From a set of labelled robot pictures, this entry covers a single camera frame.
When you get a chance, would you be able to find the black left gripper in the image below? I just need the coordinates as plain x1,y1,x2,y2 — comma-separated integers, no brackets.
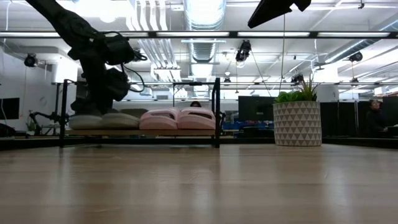
70,58,108,115

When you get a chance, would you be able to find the grey rubber slide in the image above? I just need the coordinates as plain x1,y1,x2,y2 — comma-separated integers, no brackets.
68,113,104,131
101,108,149,130

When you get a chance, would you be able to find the pink rubber slide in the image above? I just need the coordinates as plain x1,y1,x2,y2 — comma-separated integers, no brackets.
177,106,216,130
139,108,180,131

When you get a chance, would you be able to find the black monitor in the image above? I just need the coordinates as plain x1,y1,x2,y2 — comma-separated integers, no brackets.
238,95,276,122
0,97,21,121

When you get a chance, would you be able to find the blue storage bin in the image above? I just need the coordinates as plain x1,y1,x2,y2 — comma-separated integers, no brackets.
222,121,240,131

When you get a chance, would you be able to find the black rig crossbar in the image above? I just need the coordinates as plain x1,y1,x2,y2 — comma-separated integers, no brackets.
0,30,398,40

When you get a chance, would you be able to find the green succulent in patterned pot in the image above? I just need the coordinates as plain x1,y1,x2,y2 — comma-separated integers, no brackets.
272,73,323,147

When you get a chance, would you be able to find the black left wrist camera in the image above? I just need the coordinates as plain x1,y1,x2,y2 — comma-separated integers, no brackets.
105,67,131,102

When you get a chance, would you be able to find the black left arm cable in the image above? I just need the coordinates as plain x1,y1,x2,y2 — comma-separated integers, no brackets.
121,49,147,94

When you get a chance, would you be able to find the wooden shelf with black frame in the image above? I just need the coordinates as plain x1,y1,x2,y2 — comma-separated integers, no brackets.
58,77,222,149

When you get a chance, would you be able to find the silver ventilation duct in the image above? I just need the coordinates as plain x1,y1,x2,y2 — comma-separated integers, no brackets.
183,0,227,63

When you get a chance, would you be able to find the black partition wall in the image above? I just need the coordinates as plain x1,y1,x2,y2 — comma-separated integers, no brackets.
320,101,368,138

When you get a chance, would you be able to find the black table rig frame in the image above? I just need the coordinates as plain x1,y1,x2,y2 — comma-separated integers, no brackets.
0,136,398,151

